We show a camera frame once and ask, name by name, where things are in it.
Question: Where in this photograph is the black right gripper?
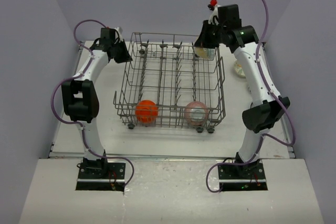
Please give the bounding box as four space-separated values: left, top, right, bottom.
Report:
195 19 227 49

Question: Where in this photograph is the yellow rimmed white bowl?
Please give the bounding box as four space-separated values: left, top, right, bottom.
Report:
194 47 216 61

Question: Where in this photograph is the floral white bowl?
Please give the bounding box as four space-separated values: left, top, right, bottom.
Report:
233 60 246 78

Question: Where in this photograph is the grey wire dish rack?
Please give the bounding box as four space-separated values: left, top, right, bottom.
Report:
113 32 226 133

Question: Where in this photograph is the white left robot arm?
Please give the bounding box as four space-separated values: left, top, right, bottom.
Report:
61 27 132 178

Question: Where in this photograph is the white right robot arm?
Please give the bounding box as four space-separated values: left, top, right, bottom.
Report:
194 4 290 178

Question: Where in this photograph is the orange bowl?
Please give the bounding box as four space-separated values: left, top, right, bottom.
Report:
135 100 159 124

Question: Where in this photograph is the pink rimmed white bowl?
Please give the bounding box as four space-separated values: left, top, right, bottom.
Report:
184 101 209 126

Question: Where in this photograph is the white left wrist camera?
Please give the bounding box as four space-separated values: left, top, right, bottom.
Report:
114 27 124 42

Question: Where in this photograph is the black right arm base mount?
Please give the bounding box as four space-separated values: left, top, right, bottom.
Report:
218 158 268 192

